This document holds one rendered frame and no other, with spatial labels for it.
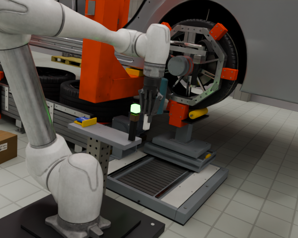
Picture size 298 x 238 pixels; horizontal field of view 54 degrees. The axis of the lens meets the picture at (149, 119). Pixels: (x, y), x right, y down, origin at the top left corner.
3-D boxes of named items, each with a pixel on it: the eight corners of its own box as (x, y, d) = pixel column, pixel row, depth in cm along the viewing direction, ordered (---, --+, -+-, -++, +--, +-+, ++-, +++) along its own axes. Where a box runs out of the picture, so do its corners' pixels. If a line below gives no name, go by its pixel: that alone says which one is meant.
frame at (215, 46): (216, 110, 210) (233, 31, 195) (213, 112, 205) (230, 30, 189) (152, 93, 236) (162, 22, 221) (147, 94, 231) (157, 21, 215)
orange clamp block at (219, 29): (218, 40, 202) (228, 30, 197) (214, 40, 195) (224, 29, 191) (212, 33, 204) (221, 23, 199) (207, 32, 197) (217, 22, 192)
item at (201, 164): (214, 160, 251) (217, 149, 249) (198, 174, 221) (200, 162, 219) (164, 142, 275) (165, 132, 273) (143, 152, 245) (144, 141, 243)
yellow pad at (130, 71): (147, 75, 255) (148, 70, 254) (138, 76, 244) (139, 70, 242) (134, 72, 262) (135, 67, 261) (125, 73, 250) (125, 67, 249)
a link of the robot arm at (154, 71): (156, 64, 117) (154, 79, 119) (170, 64, 124) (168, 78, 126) (139, 61, 123) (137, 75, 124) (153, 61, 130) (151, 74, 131)
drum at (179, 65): (196, 77, 214) (199, 57, 210) (183, 78, 196) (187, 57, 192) (178, 73, 221) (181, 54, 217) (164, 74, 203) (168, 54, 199)
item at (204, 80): (214, 89, 225) (220, 46, 217) (210, 89, 219) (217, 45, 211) (176, 82, 241) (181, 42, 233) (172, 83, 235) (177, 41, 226)
